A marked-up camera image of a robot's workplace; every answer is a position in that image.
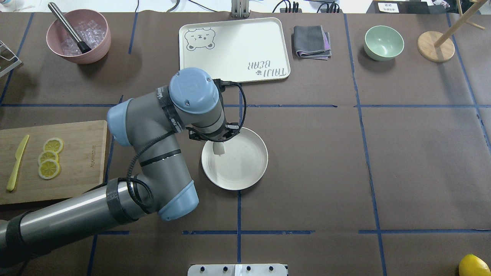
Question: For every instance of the lemon slice middle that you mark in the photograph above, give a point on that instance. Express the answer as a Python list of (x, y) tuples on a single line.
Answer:
[(48, 154)]

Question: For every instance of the black power strip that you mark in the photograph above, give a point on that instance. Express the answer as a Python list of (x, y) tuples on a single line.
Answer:
[(307, 6)]

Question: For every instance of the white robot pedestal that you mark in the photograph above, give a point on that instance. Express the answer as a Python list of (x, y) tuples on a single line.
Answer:
[(256, 269)]

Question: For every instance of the white steamed bun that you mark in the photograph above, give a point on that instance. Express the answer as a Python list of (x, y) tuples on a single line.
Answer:
[(218, 148)]

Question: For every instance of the yellow plastic knife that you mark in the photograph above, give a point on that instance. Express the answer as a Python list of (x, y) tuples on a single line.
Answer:
[(18, 157)]

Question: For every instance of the wooden cutting board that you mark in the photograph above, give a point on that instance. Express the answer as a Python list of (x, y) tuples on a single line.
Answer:
[(81, 161)]

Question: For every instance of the pink bowl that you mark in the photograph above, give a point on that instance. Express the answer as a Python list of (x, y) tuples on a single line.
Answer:
[(56, 33)]

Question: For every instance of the cream round plate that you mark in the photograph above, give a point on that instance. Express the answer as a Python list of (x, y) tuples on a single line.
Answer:
[(243, 164)]

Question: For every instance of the lemon slice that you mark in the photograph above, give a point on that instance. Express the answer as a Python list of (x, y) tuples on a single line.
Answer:
[(48, 154), (48, 169), (54, 144)]

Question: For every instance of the cream bear tray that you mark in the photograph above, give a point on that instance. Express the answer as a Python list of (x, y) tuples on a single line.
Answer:
[(250, 50)]

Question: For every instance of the green bowl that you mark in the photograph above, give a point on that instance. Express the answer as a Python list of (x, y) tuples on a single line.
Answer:
[(383, 43)]

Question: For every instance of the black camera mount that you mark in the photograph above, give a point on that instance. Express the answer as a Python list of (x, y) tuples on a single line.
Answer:
[(226, 132)]

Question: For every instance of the grey folded cloth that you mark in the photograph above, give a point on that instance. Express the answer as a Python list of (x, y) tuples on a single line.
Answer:
[(312, 42)]

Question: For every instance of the wooden mug stand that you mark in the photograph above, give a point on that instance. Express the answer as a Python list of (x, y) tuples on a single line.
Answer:
[(439, 47)]

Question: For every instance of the black box white label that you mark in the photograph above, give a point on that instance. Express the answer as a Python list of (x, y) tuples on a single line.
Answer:
[(387, 6)]

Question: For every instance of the aluminium frame post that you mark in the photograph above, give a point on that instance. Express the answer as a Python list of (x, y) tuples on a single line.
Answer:
[(240, 9)]

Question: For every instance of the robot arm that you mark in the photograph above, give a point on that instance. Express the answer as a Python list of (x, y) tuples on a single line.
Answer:
[(157, 179)]

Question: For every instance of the white cup rack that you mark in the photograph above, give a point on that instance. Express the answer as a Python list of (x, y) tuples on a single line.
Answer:
[(8, 60)]

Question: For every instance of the clear ice cubes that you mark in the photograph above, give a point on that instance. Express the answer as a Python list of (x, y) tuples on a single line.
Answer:
[(90, 32)]

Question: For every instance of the yellow lemon near lime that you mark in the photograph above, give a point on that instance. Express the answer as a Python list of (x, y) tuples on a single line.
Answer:
[(471, 265)]

